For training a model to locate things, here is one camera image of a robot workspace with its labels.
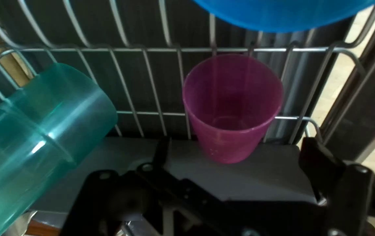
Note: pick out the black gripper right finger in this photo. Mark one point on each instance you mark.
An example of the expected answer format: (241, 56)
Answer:
(353, 196)

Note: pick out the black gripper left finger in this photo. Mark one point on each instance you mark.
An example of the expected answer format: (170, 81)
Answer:
(182, 196)

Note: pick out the pink plastic cup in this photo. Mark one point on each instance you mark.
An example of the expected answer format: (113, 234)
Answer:
(233, 112)

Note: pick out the teal translucent plastic cup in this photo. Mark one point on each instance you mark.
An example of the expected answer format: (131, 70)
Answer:
(38, 139)

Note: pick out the blue plastic bowl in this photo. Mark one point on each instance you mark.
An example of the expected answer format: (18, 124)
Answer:
(279, 13)

